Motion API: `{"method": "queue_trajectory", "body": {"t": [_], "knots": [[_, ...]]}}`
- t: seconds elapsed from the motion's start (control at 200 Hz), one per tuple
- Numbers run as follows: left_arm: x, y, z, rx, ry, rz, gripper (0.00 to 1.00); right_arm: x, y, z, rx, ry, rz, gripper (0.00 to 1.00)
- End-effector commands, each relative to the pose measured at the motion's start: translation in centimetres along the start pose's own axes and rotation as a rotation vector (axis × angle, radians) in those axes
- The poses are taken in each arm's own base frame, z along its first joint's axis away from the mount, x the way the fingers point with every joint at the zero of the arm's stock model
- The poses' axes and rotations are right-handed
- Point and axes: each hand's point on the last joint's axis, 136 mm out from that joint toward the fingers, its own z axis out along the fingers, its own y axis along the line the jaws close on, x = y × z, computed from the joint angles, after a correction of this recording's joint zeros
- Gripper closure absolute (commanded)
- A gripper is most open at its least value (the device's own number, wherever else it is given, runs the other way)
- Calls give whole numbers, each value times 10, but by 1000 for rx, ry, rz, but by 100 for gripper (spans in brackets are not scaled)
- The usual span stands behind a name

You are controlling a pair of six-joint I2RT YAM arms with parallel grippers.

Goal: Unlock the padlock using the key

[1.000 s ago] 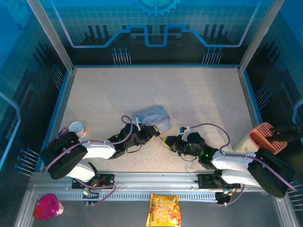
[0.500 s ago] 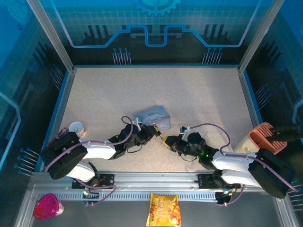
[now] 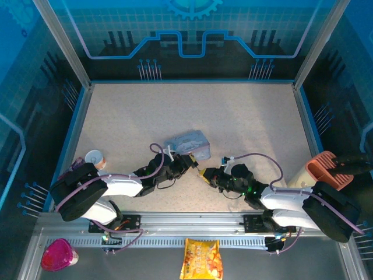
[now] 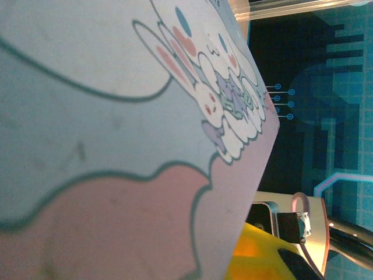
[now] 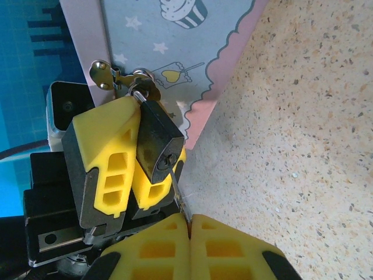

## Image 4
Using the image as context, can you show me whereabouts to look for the aluminium frame post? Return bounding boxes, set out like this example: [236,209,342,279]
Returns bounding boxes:
[233,0,373,19]

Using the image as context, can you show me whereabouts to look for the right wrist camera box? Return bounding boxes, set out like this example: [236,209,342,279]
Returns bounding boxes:
[247,201,282,237]

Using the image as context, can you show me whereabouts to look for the black utensil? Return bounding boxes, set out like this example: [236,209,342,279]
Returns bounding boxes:
[326,218,373,264]

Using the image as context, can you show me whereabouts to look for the beige and salmon holder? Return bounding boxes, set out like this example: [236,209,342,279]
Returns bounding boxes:
[252,191,332,277]

